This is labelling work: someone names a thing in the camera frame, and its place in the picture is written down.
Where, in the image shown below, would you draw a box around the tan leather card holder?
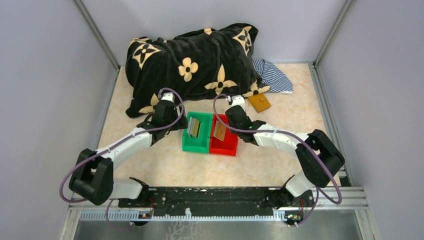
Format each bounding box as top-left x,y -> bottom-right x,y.
247,93 -> 271,113

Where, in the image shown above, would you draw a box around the red plastic bin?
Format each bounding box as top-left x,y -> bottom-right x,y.
209,115 -> 238,157

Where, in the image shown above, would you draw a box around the green plastic bin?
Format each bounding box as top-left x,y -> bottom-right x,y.
182,111 -> 213,154

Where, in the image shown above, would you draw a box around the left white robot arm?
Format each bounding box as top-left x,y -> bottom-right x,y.
67,100 -> 188,206

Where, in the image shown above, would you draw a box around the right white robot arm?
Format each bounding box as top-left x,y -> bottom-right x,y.
225,105 -> 345,197

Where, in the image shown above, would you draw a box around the gold card in red bin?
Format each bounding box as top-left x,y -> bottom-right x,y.
213,121 -> 227,142

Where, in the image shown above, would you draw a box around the cards in green bin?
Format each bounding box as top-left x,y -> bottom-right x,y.
187,117 -> 201,139

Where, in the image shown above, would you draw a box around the blue striped cloth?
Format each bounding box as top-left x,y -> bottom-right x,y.
252,58 -> 294,94

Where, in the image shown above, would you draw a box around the black floral plush blanket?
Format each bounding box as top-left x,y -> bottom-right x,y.
125,23 -> 270,118

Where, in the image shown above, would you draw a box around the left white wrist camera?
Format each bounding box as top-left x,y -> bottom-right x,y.
160,92 -> 175,103

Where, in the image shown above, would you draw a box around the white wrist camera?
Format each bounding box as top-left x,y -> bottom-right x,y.
230,95 -> 246,112
160,92 -> 175,103

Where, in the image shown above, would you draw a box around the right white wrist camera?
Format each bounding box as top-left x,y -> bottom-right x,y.
230,95 -> 246,112

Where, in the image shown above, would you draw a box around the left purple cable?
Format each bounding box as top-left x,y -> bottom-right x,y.
59,87 -> 186,232

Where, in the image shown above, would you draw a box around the purple cable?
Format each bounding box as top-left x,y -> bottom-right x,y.
212,93 -> 343,227
59,87 -> 186,232

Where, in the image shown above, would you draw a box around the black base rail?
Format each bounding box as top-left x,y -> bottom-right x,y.
118,186 -> 315,217

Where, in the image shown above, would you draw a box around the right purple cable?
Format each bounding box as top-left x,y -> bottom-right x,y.
212,93 -> 343,227

